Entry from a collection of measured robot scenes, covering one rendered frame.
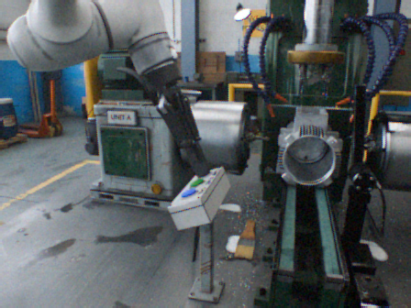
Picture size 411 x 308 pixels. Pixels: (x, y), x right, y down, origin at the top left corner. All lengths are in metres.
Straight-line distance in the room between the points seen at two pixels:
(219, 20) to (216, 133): 5.38
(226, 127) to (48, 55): 0.56
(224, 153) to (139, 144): 0.28
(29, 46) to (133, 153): 0.57
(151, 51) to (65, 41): 0.16
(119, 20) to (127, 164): 0.58
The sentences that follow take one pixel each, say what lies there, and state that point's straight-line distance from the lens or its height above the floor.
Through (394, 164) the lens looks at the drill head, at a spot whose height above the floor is 1.03.
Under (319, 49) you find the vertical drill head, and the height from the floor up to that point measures 1.34.
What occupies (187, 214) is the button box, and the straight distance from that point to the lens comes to 0.56.
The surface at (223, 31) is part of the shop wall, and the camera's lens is 6.23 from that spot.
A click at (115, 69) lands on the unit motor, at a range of 1.07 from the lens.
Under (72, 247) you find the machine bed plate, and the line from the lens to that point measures 0.97.
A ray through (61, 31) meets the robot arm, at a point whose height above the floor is 1.36.
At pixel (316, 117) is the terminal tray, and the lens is 1.01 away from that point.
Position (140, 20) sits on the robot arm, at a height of 1.38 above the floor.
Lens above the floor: 1.31
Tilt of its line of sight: 17 degrees down
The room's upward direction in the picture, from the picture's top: straight up
